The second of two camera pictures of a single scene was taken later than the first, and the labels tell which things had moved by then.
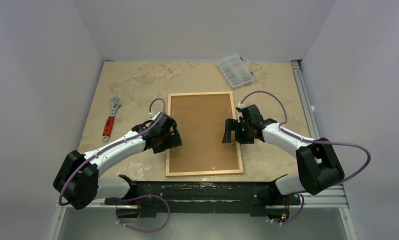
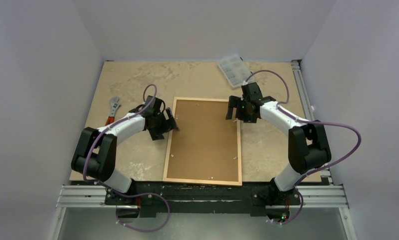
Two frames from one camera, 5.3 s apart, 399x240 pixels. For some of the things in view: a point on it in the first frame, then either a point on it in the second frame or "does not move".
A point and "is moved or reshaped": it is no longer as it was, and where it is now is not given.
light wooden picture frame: [201, 118] is moved or reshaped
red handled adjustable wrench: [114, 105] does not move
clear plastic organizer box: [235, 70] does not move
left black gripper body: [168, 141] → [161, 125]
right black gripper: [236, 131] → [238, 108]
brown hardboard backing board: [200, 119] is moved or reshaped
